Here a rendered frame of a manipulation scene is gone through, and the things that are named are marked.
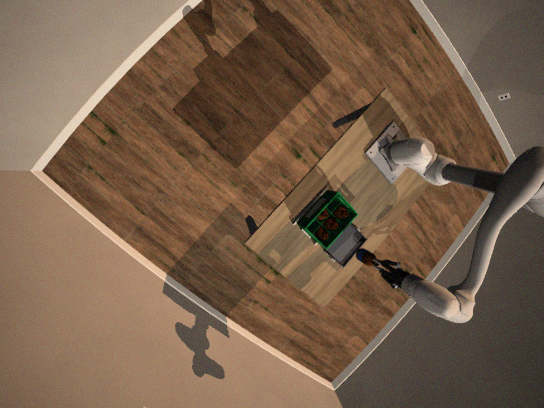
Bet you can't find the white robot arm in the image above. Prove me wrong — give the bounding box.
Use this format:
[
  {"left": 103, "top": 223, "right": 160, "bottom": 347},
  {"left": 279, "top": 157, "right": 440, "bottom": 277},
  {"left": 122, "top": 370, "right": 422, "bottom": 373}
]
[{"left": 379, "top": 134, "right": 544, "bottom": 323}]

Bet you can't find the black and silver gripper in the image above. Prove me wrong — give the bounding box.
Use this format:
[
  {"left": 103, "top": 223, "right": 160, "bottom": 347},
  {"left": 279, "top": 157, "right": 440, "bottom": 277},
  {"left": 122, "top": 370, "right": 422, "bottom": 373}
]
[{"left": 372, "top": 259, "right": 410, "bottom": 289}]

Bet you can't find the green bottle crate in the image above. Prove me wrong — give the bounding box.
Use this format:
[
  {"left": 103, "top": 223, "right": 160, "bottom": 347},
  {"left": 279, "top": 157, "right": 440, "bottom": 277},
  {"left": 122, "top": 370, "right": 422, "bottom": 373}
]
[{"left": 297, "top": 190, "right": 353, "bottom": 250}]

